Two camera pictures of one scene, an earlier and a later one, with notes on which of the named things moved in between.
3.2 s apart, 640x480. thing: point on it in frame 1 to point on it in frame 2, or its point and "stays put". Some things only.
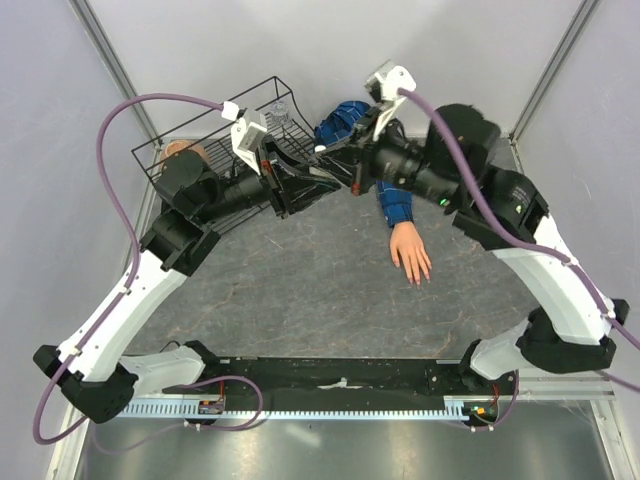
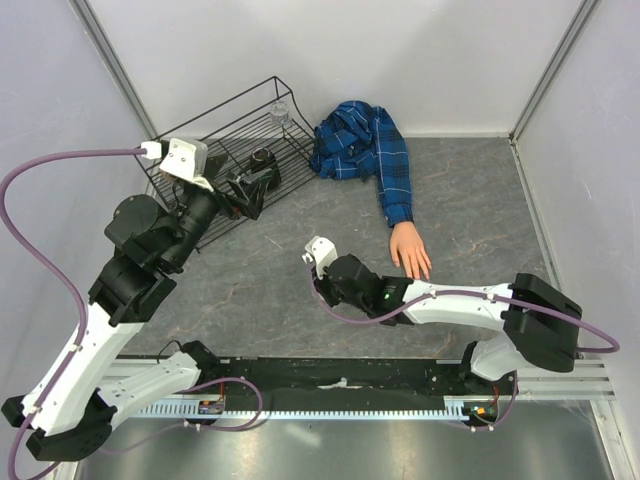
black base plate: x=344 y=378 stays put
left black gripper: x=293 y=189 to x=251 y=199
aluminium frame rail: x=535 y=384 stays put
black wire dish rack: x=208 y=142 stays put
